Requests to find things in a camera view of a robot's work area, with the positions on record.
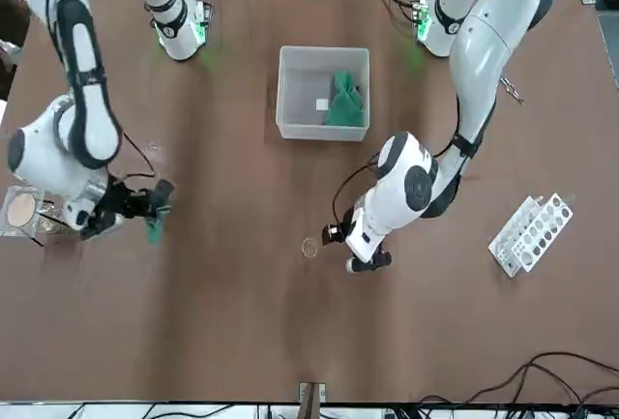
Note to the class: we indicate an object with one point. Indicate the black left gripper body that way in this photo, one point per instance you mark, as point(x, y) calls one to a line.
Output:
point(382, 260)

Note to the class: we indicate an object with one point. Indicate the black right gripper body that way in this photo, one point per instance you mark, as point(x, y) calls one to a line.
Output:
point(128, 203)

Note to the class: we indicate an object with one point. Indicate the grey and green cloth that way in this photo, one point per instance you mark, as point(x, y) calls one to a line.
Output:
point(156, 232)

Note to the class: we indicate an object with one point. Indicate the clear glass beaker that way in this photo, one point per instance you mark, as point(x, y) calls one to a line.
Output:
point(309, 248)

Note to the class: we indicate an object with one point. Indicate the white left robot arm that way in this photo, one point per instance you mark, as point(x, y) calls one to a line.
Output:
point(483, 51)

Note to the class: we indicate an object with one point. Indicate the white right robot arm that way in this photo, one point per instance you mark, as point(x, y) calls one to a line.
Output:
point(92, 114)

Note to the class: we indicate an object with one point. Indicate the white plastic box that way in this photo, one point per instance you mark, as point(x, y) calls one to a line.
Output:
point(290, 131)

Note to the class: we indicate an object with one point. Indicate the white test tube rack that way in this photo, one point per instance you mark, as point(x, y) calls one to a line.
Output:
point(529, 237)

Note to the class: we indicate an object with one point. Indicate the glass alcohol burner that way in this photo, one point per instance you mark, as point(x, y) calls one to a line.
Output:
point(52, 218)

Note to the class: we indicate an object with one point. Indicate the aluminium frame post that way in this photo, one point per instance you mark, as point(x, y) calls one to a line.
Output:
point(312, 399)

